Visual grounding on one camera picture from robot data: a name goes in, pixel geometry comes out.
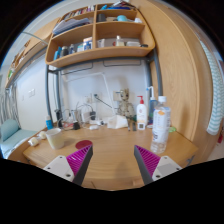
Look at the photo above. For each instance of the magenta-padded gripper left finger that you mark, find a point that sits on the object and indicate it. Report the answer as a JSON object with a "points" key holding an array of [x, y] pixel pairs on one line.
{"points": [[60, 166]]}

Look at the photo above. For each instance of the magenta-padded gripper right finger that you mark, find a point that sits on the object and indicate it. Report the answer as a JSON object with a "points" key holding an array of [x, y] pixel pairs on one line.
{"points": [[165, 166]]}

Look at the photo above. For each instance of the clear plastic water bottle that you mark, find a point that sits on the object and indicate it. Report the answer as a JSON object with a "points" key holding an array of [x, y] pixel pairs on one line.
{"points": [[160, 128]]}

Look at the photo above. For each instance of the cream ceramic cup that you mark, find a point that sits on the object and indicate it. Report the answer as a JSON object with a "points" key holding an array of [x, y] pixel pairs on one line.
{"points": [[55, 139]]}

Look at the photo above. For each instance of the wrapped round bun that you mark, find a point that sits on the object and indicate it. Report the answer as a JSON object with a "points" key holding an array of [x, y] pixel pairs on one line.
{"points": [[42, 135], [33, 141]]}

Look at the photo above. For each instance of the small green object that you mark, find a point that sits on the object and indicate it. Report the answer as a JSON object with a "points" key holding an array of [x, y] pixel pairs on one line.
{"points": [[172, 129]]}

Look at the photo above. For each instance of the black charger block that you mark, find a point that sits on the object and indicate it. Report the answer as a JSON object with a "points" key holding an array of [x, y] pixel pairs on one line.
{"points": [[76, 126]]}

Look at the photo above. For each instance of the blue tube white cap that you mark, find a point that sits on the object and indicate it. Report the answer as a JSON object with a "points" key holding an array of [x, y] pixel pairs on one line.
{"points": [[49, 124]]}

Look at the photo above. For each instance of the small white desk clock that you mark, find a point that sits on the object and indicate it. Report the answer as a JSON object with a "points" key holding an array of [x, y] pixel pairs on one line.
{"points": [[141, 126]]}

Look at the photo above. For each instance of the black cylindrical device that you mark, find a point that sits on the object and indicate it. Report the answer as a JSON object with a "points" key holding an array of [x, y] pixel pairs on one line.
{"points": [[59, 118]]}

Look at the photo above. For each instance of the light blue bed mattress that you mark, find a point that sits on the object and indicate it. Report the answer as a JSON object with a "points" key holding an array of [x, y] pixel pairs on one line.
{"points": [[16, 140]]}

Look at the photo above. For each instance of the white pump bottle red top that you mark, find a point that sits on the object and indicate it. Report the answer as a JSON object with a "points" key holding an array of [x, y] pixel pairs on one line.
{"points": [[141, 114]]}

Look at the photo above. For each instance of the blue spray bottle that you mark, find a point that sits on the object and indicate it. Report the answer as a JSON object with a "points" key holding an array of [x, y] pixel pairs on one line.
{"points": [[152, 107]]}

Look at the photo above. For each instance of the teal pillow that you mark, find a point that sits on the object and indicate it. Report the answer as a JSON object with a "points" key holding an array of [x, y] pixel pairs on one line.
{"points": [[9, 129]]}

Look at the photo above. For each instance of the white crumpled paper bag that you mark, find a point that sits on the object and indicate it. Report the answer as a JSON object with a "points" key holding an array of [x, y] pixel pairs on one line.
{"points": [[116, 122]]}

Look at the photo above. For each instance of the brown tree figurine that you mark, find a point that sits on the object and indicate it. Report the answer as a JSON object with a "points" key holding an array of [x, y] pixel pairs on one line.
{"points": [[125, 106]]}

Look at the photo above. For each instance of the grey striped curtain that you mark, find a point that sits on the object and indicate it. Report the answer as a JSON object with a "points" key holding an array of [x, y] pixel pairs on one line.
{"points": [[6, 103]]}

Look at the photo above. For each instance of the striped hanging towel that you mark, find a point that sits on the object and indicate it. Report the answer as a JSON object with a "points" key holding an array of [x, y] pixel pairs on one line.
{"points": [[215, 100]]}

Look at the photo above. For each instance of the wooden shelf unit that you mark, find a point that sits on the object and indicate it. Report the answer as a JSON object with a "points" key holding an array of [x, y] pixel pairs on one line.
{"points": [[110, 52]]}

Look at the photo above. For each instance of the white wall switch plate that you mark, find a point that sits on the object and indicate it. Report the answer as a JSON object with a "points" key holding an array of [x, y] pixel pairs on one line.
{"points": [[31, 93]]}

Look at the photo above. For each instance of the grey metal bed frame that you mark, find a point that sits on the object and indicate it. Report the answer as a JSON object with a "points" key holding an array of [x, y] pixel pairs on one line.
{"points": [[156, 66]]}

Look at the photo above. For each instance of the wooden bed rail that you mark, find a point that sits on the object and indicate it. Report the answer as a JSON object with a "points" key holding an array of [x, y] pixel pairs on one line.
{"points": [[33, 50]]}

